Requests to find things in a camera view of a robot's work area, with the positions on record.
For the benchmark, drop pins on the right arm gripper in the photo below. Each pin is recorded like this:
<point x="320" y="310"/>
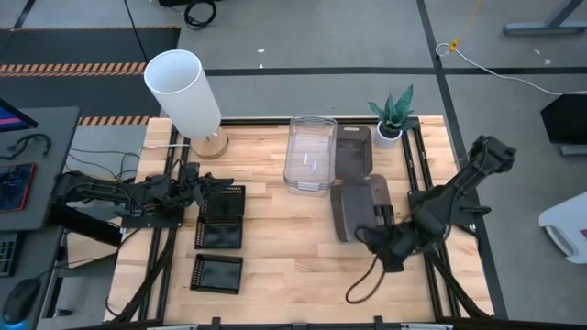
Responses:
<point x="390" y="245"/>

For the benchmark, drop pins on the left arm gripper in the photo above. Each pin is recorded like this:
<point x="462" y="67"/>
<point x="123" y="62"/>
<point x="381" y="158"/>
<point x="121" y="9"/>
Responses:
<point x="192" y="188"/>

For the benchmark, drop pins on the black mesh basket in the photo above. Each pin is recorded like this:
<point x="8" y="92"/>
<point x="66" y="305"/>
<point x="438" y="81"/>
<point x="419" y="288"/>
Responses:
<point x="216" y="274"/>
<point x="219" y="234"/>
<point x="227" y="204"/>

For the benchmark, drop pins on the smoky grey plastic bin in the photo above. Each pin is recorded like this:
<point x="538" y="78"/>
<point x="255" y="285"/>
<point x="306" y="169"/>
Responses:
<point x="353" y="156"/>
<point x="353" y="211"/>

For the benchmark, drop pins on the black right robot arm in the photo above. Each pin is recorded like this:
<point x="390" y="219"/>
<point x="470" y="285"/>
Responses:
<point x="458" y="183"/>

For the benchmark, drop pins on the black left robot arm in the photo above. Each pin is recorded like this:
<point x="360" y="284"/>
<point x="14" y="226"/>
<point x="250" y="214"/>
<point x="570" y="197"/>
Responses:
<point x="101" y="188"/>

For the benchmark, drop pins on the green plant in white pot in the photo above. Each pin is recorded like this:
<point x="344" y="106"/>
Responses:
<point x="390" y="133"/>

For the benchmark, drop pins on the white lamp with wooden base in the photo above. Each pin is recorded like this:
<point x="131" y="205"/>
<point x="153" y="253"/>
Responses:
<point x="183" y="91"/>

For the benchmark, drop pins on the grey desk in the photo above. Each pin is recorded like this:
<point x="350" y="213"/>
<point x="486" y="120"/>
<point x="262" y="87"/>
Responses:
<point x="59" y="137"/>

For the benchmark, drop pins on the white plastic object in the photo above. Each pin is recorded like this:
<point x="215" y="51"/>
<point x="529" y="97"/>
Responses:
<point x="568" y="220"/>

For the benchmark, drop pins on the black hazard-striped floor mat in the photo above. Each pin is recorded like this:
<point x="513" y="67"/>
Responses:
<point x="69" y="46"/>

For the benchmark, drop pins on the red-edged mouse pad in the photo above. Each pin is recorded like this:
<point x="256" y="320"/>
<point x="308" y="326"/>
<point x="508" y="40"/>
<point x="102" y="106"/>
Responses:
<point x="14" y="188"/>

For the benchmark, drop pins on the black box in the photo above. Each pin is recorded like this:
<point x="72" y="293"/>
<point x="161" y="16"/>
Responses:
<point x="566" y="119"/>

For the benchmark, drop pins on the computer monitor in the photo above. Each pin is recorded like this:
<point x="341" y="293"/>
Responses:
<point x="11" y="120"/>

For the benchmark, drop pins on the black keyboard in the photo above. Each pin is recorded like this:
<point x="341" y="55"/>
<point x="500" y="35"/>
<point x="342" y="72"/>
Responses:
<point x="7" y="254"/>

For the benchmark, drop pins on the black computer mouse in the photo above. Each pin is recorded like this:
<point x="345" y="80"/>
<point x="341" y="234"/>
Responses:
<point x="20" y="300"/>

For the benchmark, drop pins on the grey stand foot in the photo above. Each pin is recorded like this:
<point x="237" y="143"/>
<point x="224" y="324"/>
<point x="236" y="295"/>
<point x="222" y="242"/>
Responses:
<point x="541" y="28"/>

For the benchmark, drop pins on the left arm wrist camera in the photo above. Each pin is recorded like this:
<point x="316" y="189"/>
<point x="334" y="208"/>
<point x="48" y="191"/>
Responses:
<point x="191" y="170"/>

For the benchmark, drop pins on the black aluminium frame rail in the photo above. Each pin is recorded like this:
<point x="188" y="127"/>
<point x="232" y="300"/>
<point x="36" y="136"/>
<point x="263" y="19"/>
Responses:
<point x="257" y="121"/>
<point x="321" y="326"/>
<point x="162" y="293"/>
<point x="419" y="151"/>
<point x="172" y="142"/>
<point x="430" y="275"/>

